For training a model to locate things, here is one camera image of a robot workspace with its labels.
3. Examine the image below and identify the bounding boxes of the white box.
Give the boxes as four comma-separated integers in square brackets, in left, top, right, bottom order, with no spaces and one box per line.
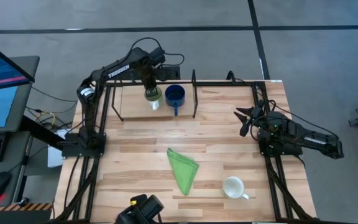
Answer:
[47,129,68,169]

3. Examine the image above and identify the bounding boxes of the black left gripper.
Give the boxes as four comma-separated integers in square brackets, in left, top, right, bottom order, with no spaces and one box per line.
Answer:
[143,76,163,98]

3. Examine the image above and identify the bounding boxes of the folded green cloth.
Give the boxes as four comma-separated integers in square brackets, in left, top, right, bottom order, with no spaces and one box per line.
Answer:
[167,147,200,196]

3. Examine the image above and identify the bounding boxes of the black aluminium table frame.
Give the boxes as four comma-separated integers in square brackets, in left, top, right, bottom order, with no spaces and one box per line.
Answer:
[51,80,319,223]

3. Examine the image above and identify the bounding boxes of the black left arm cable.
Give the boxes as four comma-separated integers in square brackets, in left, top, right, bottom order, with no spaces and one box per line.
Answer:
[129,37,185,67]

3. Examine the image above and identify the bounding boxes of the yellow cable coil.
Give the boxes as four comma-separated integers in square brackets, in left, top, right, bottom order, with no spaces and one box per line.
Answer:
[35,111,57,130]

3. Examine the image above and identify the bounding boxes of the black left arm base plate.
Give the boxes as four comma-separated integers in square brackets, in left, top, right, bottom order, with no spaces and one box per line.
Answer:
[61,133,107,157]

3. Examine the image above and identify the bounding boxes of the black device with yellow tag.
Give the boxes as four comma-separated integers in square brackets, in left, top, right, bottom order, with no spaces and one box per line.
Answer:
[115,194,165,224]

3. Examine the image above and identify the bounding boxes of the grey computer desk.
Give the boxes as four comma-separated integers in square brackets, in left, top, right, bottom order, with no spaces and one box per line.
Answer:
[0,130,32,209]

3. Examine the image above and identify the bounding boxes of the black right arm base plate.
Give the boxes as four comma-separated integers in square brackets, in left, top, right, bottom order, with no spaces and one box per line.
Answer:
[257,131,304,156]

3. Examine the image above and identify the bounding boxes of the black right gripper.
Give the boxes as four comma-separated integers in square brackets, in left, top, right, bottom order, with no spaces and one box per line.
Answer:
[233,105,272,137]

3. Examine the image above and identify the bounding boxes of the green mug with white handle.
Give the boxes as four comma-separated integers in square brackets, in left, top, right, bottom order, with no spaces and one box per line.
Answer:
[144,88,163,111]

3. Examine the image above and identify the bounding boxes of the black yellow hazard tape strip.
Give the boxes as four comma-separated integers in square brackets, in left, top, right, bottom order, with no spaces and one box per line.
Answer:
[0,202,53,213]

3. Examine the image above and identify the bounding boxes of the blue mug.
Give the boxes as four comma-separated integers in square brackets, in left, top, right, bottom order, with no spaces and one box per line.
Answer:
[165,84,186,116]

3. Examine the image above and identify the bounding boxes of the wooden shelf with black frame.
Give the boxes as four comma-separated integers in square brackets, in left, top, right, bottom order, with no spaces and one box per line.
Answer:
[111,69,198,122]

